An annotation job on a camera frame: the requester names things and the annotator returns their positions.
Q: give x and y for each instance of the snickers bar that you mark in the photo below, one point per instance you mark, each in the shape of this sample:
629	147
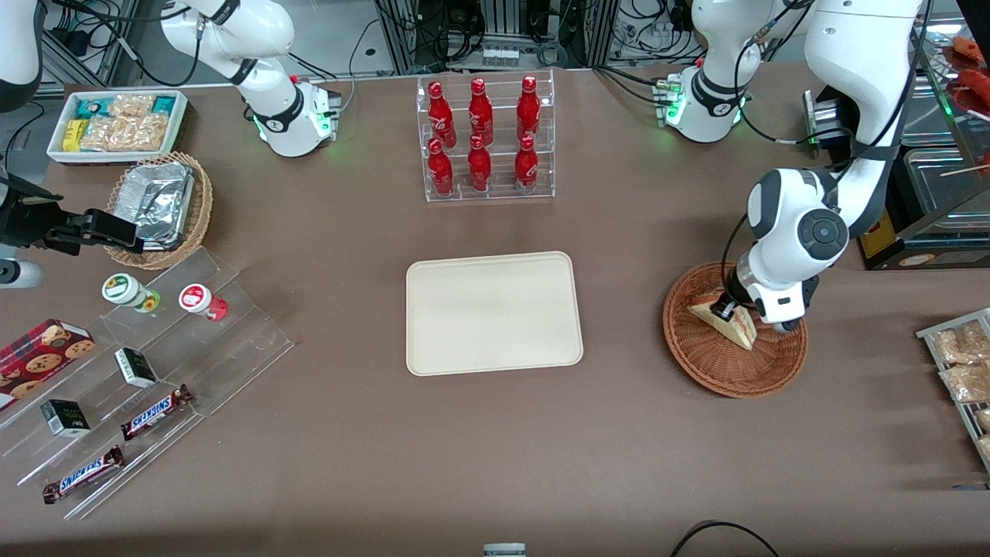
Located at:
155	412
81	473

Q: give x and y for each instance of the clear acrylic bottle rack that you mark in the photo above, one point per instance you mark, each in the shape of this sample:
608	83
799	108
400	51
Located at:
503	193

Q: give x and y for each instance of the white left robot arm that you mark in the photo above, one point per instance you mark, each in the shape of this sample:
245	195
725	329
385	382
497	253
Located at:
851	62

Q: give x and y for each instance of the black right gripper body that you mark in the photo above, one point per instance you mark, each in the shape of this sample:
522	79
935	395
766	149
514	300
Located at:
32	220

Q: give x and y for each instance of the yellow snack packet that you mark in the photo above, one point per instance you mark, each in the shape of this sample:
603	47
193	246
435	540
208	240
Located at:
73	135

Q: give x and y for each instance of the grey metal box green light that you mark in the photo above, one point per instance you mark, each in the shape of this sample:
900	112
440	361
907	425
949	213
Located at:
820	116

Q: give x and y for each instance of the beige plastic tray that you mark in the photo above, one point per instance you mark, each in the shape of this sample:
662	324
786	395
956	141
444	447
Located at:
495	313

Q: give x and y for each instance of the green cup white lid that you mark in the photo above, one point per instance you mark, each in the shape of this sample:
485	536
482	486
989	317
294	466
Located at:
124	288

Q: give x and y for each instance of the clear acrylic step display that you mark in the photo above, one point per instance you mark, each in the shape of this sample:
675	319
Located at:
232	348

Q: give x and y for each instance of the aluminium frame rack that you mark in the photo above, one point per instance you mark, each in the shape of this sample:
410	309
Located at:
402	31

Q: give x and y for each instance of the red cup white lid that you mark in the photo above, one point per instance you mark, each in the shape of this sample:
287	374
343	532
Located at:
197	298

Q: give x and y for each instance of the black food warmer machine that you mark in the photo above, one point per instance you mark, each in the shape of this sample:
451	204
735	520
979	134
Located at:
878	238

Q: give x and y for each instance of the teal snack packet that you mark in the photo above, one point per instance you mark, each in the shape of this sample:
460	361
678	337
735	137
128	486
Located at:
163	105
91	107

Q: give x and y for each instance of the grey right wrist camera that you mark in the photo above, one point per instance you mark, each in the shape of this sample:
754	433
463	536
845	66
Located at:
19	274

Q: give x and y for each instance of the white power strip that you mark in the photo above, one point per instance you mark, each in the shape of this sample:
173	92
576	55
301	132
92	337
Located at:
500	56

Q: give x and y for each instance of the red cola bottle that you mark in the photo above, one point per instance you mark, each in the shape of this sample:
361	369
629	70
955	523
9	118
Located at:
526	166
481	116
441	172
479	166
441	116
528	112

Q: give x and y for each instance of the white snack bin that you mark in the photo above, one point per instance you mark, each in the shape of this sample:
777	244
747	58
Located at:
182	124

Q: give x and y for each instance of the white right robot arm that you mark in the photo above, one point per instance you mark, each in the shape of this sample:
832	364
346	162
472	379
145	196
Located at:
286	116

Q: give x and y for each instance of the light wicker basket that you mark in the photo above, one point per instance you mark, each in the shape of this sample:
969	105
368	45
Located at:
203	209

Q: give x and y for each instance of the grey device edge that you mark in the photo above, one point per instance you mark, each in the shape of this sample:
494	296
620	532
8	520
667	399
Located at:
504	550

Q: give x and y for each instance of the clear bag of pastry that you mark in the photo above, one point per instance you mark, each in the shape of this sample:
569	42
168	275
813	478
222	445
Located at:
963	344
967	383
984	420

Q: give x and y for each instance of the red cookie box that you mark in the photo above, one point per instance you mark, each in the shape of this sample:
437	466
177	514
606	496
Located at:
42	356

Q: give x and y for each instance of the brown wicker basket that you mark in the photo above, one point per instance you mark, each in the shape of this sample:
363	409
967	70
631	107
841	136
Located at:
727	371

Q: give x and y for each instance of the steel food pan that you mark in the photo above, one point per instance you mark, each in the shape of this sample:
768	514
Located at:
943	189
928	116

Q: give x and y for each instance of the large clear cracker bag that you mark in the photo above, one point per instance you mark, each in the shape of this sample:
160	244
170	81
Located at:
128	133

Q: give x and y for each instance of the small clear cracker bag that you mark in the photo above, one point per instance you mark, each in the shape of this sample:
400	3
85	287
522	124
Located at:
131	105

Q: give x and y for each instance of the small black box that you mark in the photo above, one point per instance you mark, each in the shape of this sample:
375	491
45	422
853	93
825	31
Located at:
65	418
135	367

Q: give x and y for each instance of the aluminium foil container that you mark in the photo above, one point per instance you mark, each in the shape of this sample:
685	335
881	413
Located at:
158	201

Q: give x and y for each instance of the triangular sandwich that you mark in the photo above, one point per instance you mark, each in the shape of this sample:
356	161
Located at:
739	331

